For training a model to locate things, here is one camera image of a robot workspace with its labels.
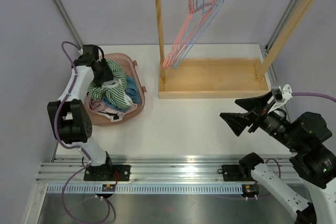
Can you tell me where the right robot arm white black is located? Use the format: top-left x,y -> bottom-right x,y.
219,92 -> 335,223

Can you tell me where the teal blue tank top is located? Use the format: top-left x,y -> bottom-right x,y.
102,76 -> 141,109

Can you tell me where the black white striped tank top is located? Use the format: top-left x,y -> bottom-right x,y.
93,108 -> 125,122

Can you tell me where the purple cable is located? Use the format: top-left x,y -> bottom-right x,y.
217,92 -> 336,200
54,40 -> 116,222

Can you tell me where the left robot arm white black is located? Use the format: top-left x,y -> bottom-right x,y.
47,45 -> 114,181

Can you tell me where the green white striped tank top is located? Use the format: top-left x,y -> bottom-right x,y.
88,59 -> 132,109

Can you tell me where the pink translucent plastic basin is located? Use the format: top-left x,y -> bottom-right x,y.
86,53 -> 147,127

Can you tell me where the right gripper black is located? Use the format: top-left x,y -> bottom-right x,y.
220,89 -> 303,151

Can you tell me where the pink wire hanger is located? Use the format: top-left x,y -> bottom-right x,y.
165,0 -> 218,70
162,0 -> 213,70
164,0 -> 216,70

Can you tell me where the aluminium mounting rail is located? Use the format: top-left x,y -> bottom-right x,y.
36,155 -> 302,183

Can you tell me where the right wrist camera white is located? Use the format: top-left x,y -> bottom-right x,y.
269,84 -> 292,112

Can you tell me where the red white striped tank top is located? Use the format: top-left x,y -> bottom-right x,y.
105,103 -> 138,115

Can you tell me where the wooden clothes rack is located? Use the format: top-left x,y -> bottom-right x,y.
155,0 -> 315,99

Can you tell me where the blue wire hanger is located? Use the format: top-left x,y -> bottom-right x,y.
173,0 -> 225,69
170,0 -> 222,69

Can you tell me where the mauve pink tank top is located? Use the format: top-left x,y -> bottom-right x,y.
88,98 -> 107,112

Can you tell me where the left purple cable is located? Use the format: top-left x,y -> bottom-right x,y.
54,40 -> 116,222

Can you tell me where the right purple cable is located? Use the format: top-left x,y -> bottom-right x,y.
217,92 -> 336,200

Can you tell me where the white slotted cable duct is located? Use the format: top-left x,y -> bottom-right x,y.
47,183 -> 243,195

